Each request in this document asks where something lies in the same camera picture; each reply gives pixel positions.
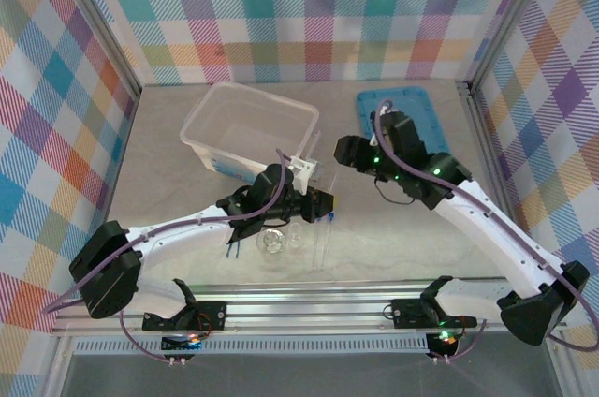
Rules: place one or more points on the aluminium frame post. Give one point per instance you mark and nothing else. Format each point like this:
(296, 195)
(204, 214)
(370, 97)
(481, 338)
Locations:
(507, 18)
(100, 27)

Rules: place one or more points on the thin blue-tipped tool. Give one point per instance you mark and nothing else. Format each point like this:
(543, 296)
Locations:
(230, 251)

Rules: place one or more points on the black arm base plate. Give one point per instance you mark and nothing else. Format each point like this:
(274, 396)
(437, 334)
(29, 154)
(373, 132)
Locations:
(215, 315)
(407, 315)

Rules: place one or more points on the round clear glass flask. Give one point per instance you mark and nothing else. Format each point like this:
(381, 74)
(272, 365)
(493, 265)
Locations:
(271, 243)

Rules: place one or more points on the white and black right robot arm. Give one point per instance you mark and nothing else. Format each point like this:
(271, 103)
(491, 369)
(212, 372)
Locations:
(491, 228)

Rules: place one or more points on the clear plastic storage box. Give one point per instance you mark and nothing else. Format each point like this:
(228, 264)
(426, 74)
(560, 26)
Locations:
(234, 135)

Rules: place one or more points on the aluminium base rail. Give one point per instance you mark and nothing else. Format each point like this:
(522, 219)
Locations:
(304, 308)

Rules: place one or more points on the controller board with LEDs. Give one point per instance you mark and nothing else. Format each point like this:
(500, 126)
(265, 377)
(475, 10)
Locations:
(182, 343)

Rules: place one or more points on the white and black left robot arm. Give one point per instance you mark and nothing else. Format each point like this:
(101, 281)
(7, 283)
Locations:
(178, 233)

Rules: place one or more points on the colourful plaid cloth backdrop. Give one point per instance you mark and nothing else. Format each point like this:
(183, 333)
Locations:
(299, 18)
(561, 111)
(37, 135)

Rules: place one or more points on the blue plastic box lid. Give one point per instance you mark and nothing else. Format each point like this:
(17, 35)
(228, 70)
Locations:
(421, 107)

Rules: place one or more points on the aluminium side rail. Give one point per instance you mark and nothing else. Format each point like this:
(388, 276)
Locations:
(468, 97)

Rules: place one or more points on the aluminium frame leg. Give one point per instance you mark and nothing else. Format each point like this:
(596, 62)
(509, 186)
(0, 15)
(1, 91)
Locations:
(56, 369)
(561, 369)

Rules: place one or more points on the round controller with green LED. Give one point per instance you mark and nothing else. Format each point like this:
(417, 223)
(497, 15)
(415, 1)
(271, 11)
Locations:
(443, 341)

